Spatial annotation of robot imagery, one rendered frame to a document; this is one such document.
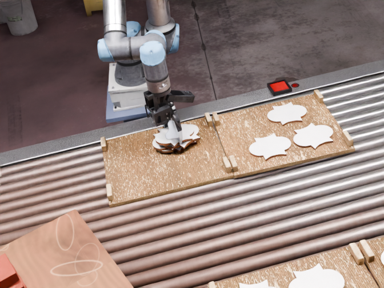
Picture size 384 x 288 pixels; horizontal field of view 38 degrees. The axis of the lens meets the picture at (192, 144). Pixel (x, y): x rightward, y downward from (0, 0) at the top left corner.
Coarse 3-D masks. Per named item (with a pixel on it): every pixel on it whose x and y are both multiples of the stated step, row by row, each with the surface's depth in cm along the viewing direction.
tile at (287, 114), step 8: (288, 104) 204; (272, 112) 202; (280, 112) 201; (288, 112) 200; (296, 112) 200; (304, 112) 199; (272, 120) 198; (280, 120) 197; (288, 120) 197; (296, 120) 196
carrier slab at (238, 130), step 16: (304, 96) 209; (240, 112) 206; (256, 112) 205; (320, 112) 199; (224, 128) 200; (240, 128) 198; (256, 128) 197; (272, 128) 196; (288, 128) 195; (336, 128) 191; (224, 144) 192; (240, 144) 191; (336, 144) 184; (240, 160) 185; (256, 160) 183; (272, 160) 182; (288, 160) 181; (304, 160) 181; (240, 176) 180
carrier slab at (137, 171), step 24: (192, 120) 206; (120, 144) 201; (144, 144) 199; (216, 144) 193; (120, 168) 190; (144, 168) 188; (168, 168) 186; (192, 168) 185; (216, 168) 183; (120, 192) 180; (144, 192) 179; (168, 192) 178
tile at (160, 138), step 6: (186, 126) 195; (192, 126) 195; (162, 132) 193; (186, 132) 192; (192, 132) 192; (156, 138) 191; (162, 138) 190; (174, 138) 190; (186, 138) 189; (192, 138) 189; (162, 144) 188; (168, 144) 188; (174, 144) 187
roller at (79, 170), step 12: (360, 96) 206; (372, 96) 206; (336, 108) 205; (216, 132) 201; (72, 168) 196; (84, 168) 196; (96, 168) 196; (24, 180) 194; (36, 180) 194; (48, 180) 194; (0, 192) 193
